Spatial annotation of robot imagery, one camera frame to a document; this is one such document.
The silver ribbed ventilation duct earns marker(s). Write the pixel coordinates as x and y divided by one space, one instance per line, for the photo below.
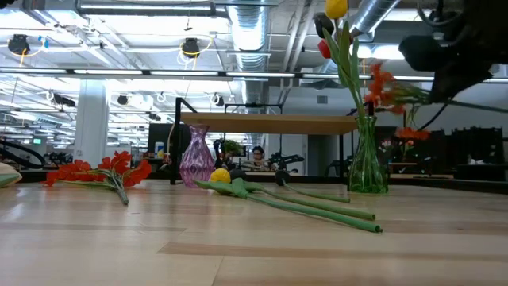
250 32

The long ceiling light rail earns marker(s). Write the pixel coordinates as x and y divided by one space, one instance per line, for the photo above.
158 73

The black background robot arm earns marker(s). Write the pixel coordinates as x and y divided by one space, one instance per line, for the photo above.
283 161

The person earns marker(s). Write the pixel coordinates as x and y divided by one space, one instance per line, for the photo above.
258 151

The white pillar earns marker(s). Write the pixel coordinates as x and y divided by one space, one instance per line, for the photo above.
91 119

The purple glass vase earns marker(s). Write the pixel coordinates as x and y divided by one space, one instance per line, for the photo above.
197 155

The green glass vase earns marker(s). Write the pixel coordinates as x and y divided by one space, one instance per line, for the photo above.
367 175

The red artificial tulip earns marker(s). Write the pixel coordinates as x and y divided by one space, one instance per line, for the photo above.
324 49

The black monitor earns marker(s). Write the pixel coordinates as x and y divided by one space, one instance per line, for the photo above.
158 133

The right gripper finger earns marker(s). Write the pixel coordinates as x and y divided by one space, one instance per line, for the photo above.
456 85

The orange artificial flower bunch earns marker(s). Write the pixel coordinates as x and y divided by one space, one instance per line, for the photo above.
377 85

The wooden shelf with black legs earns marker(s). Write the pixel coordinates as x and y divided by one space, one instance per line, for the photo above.
270 124

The red artificial flower bunch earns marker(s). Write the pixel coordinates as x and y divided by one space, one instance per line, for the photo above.
119 161

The black cabinets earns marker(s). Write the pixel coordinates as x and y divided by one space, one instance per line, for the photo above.
476 147

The white and yellow bottle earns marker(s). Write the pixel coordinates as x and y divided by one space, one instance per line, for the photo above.
159 148

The black artificial tulip with leaves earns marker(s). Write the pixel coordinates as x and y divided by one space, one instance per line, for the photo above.
322 24
238 174

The silver slanted ventilation duct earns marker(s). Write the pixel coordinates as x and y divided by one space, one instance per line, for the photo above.
373 16

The black tulip with bare stem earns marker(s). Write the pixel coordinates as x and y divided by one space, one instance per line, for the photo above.
282 177

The green potted plant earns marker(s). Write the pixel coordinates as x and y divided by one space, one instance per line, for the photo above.
232 148

